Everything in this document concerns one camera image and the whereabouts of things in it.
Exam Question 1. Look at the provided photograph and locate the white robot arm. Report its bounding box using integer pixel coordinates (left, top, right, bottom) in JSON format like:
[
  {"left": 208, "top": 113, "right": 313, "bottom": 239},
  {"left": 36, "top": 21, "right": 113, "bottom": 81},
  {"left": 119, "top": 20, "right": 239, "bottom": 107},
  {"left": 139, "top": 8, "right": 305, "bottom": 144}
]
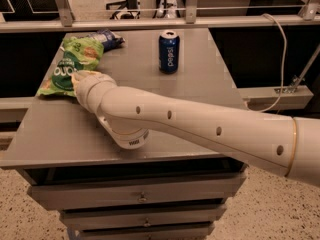
[{"left": 71, "top": 70, "right": 320, "bottom": 187}]

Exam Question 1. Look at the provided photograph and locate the blue pepsi can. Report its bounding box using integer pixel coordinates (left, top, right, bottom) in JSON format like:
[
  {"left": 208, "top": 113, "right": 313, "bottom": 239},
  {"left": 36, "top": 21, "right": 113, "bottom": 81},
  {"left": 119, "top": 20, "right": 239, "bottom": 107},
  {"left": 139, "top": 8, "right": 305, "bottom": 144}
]
[{"left": 158, "top": 30, "right": 180, "bottom": 74}]

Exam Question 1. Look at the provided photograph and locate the grey metal railing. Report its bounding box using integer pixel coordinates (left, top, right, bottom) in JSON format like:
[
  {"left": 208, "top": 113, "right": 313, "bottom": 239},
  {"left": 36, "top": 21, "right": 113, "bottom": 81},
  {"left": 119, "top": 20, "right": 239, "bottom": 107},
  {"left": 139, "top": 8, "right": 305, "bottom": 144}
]
[{"left": 0, "top": 0, "right": 319, "bottom": 33}]

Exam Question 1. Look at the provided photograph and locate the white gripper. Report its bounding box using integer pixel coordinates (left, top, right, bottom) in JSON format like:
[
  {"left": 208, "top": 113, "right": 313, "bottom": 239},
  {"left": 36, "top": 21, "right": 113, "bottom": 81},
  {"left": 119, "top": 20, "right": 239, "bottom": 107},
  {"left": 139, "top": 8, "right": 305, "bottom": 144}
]
[{"left": 71, "top": 70, "right": 117, "bottom": 113}]

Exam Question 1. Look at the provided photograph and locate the blue chip bag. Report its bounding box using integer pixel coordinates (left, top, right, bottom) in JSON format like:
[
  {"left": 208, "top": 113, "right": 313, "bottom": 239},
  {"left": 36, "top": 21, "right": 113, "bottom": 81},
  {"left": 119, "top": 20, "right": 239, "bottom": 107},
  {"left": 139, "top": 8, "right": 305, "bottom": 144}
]
[{"left": 89, "top": 29, "right": 125, "bottom": 52}]

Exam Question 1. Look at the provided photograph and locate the black office chair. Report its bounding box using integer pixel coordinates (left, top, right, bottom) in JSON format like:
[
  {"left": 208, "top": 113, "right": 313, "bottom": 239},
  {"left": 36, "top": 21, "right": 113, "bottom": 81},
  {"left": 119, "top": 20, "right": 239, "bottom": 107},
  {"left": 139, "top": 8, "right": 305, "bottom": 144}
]
[{"left": 105, "top": 0, "right": 140, "bottom": 20}]

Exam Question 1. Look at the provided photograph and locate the grey drawer cabinet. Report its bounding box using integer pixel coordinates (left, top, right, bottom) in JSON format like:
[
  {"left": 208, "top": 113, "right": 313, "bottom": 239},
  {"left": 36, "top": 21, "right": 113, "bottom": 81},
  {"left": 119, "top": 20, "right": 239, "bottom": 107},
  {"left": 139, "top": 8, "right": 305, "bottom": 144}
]
[{"left": 1, "top": 29, "right": 246, "bottom": 240}]

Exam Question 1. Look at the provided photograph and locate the green rice chip bag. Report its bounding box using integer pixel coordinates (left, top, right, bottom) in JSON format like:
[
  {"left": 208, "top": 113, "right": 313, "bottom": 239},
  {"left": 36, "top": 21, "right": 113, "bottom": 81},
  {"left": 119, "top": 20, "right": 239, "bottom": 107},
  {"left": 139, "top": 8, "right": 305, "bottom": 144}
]
[{"left": 37, "top": 37, "right": 104, "bottom": 97}]

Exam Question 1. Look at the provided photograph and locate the white cable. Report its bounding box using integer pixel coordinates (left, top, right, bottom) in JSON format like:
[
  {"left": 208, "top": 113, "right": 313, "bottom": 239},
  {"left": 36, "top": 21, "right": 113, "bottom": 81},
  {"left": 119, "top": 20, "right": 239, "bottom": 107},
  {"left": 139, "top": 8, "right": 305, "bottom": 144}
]
[{"left": 245, "top": 12, "right": 288, "bottom": 114}]

